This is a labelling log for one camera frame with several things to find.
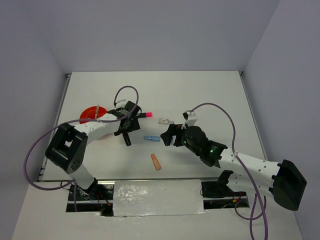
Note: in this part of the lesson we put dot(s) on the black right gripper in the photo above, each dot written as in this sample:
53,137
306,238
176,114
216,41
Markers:
173,129

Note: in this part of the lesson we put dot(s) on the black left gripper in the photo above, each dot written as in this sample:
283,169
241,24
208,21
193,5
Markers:
134,126

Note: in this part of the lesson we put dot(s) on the orange highlighter black body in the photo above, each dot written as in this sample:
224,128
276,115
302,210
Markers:
126,139

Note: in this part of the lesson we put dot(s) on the light blue correction tape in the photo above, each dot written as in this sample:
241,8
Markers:
152,138

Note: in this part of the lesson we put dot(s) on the pink highlighter black body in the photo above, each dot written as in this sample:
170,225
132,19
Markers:
145,115

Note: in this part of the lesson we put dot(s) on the green clear pen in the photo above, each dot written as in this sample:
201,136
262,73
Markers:
97,111

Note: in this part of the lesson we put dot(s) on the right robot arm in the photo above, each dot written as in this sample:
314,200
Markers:
281,181

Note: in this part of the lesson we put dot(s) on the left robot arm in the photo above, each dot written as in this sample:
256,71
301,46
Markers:
68,145

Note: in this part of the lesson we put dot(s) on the small white eraser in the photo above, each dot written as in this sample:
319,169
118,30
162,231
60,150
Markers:
163,121

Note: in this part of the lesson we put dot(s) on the salmon pink eraser stick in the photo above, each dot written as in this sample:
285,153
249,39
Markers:
155,162

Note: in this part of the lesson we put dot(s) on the orange round pen holder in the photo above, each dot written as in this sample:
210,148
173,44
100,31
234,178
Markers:
89,113

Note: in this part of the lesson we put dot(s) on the silver foil covered plate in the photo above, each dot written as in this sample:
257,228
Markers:
157,198

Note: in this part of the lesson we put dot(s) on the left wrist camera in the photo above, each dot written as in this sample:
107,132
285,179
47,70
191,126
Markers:
120,103

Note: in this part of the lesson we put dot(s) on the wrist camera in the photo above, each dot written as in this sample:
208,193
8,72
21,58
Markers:
190,118
120,103

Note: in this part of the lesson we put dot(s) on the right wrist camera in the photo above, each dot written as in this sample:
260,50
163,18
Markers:
190,118

